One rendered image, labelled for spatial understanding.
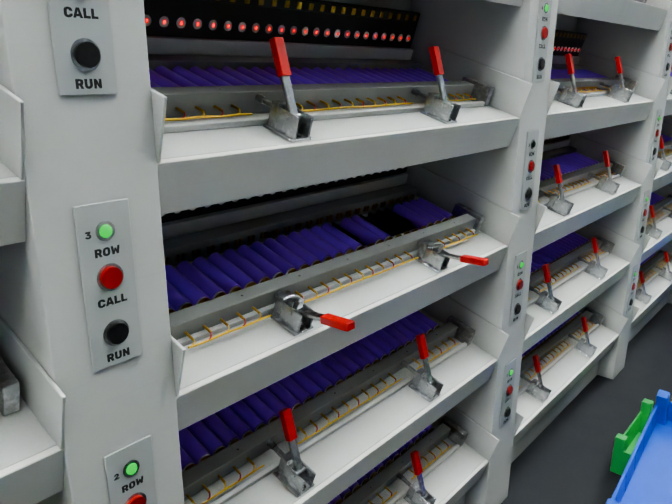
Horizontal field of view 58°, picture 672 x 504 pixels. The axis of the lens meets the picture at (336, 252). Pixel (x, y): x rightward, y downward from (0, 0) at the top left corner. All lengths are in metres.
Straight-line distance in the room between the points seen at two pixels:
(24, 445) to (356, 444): 0.42
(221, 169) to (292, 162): 0.08
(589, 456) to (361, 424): 0.73
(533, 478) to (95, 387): 1.01
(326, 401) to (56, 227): 0.46
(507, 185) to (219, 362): 0.56
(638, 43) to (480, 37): 0.70
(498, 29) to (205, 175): 0.58
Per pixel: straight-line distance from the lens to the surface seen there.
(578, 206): 1.28
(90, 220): 0.45
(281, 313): 0.63
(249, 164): 0.53
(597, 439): 1.51
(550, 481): 1.35
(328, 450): 0.78
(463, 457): 1.12
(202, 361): 0.57
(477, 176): 0.98
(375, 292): 0.73
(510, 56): 0.95
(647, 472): 1.34
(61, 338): 0.46
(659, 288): 2.12
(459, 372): 0.97
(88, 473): 0.52
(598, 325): 1.71
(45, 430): 0.51
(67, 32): 0.44
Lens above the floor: 0.78
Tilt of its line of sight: 17 degrees down
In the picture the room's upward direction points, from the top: straight up
